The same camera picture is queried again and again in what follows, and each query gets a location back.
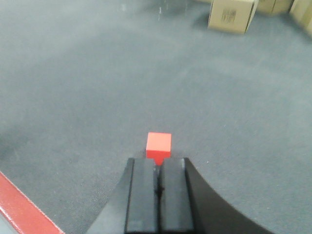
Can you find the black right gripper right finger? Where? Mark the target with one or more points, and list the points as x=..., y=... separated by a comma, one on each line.
x=189, y=205

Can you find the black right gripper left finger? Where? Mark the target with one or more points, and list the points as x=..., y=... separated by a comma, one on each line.
x=132, y=207

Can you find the red magnetic cube block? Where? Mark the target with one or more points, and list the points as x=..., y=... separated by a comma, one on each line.
x=158, y=147

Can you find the dark grey table mat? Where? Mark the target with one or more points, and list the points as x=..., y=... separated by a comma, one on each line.
x=82, y=83

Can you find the cardboard box with label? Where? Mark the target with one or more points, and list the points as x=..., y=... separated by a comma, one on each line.
x=233, y=16

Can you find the cardboard box at back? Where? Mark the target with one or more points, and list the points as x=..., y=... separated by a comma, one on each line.
x=274, y=7

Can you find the cardboard box far right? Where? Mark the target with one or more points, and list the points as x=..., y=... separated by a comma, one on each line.
x=301, y=12

